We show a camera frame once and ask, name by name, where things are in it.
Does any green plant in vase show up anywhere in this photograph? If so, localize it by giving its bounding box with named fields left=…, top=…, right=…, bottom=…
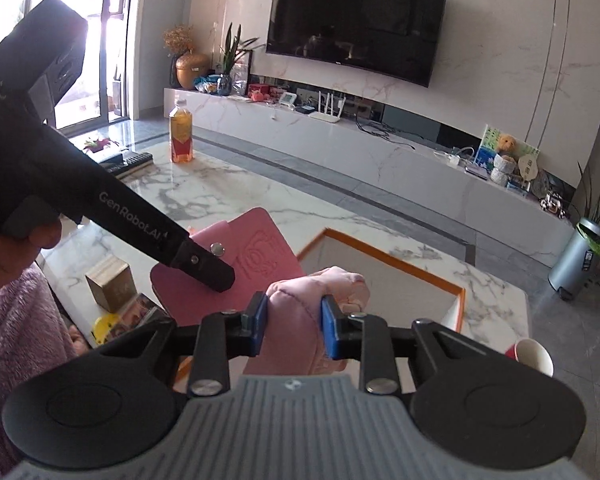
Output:
left=216, top=24, right=259, bottom=96

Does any white wifi router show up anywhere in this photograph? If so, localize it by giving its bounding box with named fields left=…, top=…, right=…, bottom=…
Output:
left=309, top=91, right=347, bottom=124

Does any red mug white inside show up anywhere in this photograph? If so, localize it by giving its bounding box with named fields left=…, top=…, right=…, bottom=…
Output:
left=505, top=338, right=555, bottom=377

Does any black remote keyboard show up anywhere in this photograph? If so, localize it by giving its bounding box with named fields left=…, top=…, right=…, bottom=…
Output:
left=102, top=151, right=154, bottom=179

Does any orange rimmed white box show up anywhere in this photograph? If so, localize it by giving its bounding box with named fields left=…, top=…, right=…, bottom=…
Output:
left=295, top=230, right=464, bottom=374

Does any white marble tv cabinet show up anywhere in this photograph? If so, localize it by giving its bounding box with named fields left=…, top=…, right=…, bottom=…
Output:
left=163, top=89, right=576, bottom=266

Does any pink plush pouch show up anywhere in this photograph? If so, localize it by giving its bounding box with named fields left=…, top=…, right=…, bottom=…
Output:
left=244, top=266, right=370, bottom=376

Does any yellow toy helmet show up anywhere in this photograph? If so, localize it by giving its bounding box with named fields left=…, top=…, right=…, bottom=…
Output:
left=92, top=313, right=121, bottom=346

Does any black wall television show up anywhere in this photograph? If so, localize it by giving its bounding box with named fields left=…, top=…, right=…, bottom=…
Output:
left=265, top=0, right=446, bottom=87

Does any pink leather card wallet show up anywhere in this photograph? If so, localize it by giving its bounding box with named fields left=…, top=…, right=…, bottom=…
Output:
left=150, top=207, right=303, bottom=326

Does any orange drink bottle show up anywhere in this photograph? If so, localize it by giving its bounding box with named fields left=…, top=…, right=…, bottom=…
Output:
left=169, top=99, right=194, bottom=164

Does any potted plant by bin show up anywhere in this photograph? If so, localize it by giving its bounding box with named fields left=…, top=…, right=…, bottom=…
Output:
left=570, top=164, right=600, bottom=243

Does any copper round vase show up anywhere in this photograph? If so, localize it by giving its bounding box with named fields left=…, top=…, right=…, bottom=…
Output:
left=175, top=50, right=211, bottom=90

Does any purple fleece left sleeve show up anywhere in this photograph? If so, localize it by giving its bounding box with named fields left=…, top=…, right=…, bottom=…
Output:
left=0, top=264, right=88, bottom=478

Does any grey pedal trash bin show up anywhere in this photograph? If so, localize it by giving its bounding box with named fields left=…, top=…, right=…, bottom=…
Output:
left=547, top=218, right=600, bottom=301

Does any small brown gift box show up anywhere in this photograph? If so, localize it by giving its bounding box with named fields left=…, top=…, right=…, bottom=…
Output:
left=85, top=256, right=137, bottom=313

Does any small teddy bear ornament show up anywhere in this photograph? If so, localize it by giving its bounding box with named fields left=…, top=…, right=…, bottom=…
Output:
left=496, top=133, right=517, bottom=156

